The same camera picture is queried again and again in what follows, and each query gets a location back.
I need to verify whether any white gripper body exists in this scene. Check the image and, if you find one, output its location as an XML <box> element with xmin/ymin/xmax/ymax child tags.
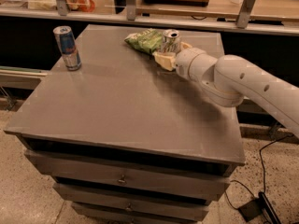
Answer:
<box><xmin>175</xmin><ymin>48</ymin><xmax>218</xmax><ymax>81</ymax></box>

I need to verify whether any white green 7up can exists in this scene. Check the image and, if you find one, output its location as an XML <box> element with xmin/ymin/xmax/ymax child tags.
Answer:
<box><xmin>160</xmin><ymin>29</ymin><xmax>180</xmax><ymax>53</ymax></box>

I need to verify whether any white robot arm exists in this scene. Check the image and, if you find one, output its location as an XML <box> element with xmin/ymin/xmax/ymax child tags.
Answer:
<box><xmin>153</xmin><ymin>48</ymin><xmax>299</xmax><ymax>137</ymax></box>

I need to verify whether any green jalapeno chip bag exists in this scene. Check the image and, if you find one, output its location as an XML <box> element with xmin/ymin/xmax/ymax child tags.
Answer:
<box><xmin>124</xmin><ymin>28</ymin><xmax>163</xmax><ymax>55</ymax></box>

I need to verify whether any blue silver energy drink can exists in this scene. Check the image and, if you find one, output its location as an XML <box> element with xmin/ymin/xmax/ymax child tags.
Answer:
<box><xmin>53</xmin><ymin>26</ymin><xmax>81</xmax><ymax>71</ymax></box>

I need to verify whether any grey drawer cabinet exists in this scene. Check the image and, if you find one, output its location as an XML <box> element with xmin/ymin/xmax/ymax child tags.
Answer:
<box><xmin>6</xmin><ymin>25</ymin><xmax>245</xmax><ymax>224</ymax></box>

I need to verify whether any long wooden shelf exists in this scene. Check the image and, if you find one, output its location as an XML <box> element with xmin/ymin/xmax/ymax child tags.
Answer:
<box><xmin>0</xmin><ymin>0</ymin><xmax>299</xmax><ymax>35</ymax></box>

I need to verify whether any top drawer with knob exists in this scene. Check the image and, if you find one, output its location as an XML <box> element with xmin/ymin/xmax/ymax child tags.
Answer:
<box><xmin>25</xmin><ymin>150</ymin><xmax>229</xmax><ymax>201</ymax></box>

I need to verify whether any drawer with knob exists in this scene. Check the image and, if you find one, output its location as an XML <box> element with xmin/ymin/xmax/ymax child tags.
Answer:
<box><xmin>53</xmin><ymin>183</ymin><xmax>208</xmax><ymax>222</ymax></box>
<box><xmin>25</xmin><ymin>150</ymin><xmax>229</xmax><ymax>201</ymax></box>

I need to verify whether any middle drawer with knob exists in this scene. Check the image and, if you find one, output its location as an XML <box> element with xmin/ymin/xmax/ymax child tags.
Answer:
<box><xmin>53</xmin><ymin>183</ymin><xmax>208</xmax><ymax>222</ymax></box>

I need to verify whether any black floor pedal box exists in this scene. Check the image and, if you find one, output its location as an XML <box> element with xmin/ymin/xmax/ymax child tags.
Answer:
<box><xmin>237</xmin><ymin>191</ymin><xmax>282</xmax><ymax>224</ymax></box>

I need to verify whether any metal shelf bracket middle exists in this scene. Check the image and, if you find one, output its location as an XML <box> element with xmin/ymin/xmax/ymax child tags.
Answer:
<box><xmin>126</xmin><ymin>0</ymin><xmax>136</xmax><ymax>21</ymax></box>

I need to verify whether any metal shelf bracket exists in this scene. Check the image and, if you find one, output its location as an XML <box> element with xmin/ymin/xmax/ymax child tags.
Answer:
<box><xmin>236</xmin><ymin>0</ymin><xmax>256</xmax><ymax>29</ymax></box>
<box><xmin>126</xmin><ymin>0</ymin><xmax>136</xmax><ymax>21</ymax></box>
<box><xmin>56</xmin><ymin>0</ymin><xmax>69</xmax><ymax>16</ymax></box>

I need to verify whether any metal shelf bracket right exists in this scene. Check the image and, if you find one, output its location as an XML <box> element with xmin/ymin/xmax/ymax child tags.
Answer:
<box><xmin>236</xmin><ymin>0</ymin><xmax>256</xmax><ymax>29</ymax></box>

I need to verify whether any black floor cable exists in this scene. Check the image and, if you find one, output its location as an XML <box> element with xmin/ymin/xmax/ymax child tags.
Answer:
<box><xmin>223</xmin><ymin>133</ymin><xmax>293</xmax><ymax>211</ymax></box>

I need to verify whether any metal shelf bracket left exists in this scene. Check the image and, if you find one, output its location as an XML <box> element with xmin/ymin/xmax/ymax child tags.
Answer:
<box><xmin>56</xmin><ymin>0</ymin><xmax>69</xmax><ymax>16</ymax></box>

